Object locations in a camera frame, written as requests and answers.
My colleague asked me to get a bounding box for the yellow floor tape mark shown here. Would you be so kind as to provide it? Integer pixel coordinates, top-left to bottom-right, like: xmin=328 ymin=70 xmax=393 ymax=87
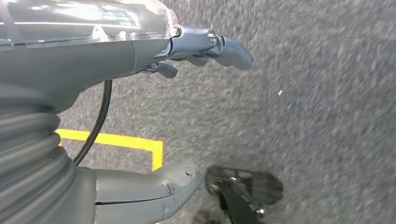
xmin=56 ymin=129 xmax=163 ymax=172

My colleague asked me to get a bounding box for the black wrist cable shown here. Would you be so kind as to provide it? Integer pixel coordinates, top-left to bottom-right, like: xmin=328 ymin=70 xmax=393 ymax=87
xmin=73 ymin=79 xmax=113 ymax=166

